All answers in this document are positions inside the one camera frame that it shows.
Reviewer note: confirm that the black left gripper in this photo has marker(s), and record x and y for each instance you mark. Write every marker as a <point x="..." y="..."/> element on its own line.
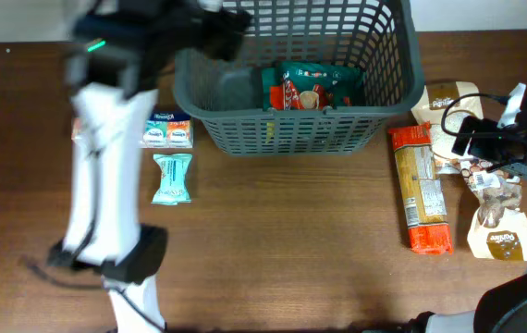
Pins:
<point x="220" y="32"/>

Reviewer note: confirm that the Kleenex tissue multipack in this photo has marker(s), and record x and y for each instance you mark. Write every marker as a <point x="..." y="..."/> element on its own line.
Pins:
<point x="162" y="130"/>

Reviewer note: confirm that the beige nuts bag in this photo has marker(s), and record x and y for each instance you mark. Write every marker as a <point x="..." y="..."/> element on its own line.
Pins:
<point x="498" y="229"/>

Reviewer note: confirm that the green Nescafe coffee bag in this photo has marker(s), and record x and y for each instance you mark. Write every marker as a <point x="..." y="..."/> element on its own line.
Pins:
<point x="292" y="85"/>

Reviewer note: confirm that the teal wet wipes pack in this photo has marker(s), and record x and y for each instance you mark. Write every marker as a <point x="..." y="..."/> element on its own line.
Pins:
<point x="172" y="189"/>

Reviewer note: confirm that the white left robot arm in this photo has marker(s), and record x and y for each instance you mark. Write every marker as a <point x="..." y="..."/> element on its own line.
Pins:
<point x="104" y="233"/>

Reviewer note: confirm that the white rice bag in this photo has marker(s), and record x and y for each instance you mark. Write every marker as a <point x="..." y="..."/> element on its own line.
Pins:
<point x="436" y="98"/>

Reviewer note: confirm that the orange spaghetti packet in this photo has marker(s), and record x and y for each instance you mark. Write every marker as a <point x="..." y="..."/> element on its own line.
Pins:
<point x="423" y="199"/>

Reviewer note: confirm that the grey plastic basket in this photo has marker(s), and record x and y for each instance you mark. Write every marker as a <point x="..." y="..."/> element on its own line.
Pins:
<point x="375" y="36"/>

